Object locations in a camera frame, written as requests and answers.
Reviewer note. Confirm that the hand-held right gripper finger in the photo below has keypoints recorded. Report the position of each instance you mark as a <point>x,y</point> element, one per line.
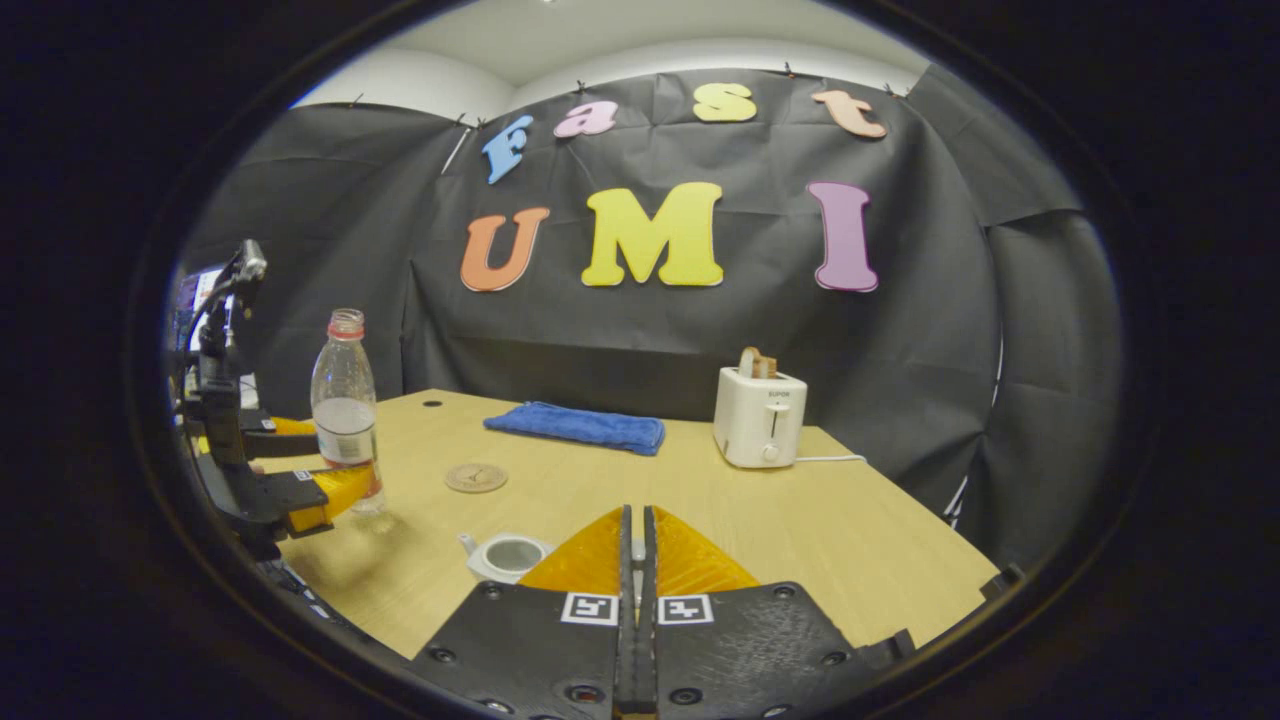
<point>650,600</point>
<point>626,600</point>

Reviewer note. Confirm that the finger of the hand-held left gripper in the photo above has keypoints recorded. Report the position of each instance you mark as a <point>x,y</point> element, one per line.
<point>295,495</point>
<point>280,445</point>

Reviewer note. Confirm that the white teacup lid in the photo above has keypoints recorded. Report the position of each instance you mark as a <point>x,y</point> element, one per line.
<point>638,551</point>

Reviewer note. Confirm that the clear plastic water bottle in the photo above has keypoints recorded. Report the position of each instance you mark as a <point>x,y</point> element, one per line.
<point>345,400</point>

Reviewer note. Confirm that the white teacup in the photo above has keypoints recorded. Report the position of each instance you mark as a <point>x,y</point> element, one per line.
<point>505,558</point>

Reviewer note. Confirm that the round wooden coaster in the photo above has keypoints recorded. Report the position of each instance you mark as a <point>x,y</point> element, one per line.
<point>476,478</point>

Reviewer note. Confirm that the blue towel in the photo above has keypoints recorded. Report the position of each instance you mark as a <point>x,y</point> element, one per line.
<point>580,428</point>

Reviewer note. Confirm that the white toaster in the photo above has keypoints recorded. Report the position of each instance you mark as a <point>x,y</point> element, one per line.
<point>758,420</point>

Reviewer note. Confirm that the toast slice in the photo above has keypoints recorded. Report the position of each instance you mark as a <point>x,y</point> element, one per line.
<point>758,364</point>

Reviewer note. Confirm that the black backdrop cloth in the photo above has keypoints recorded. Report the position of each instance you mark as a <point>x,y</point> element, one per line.
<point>640,340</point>

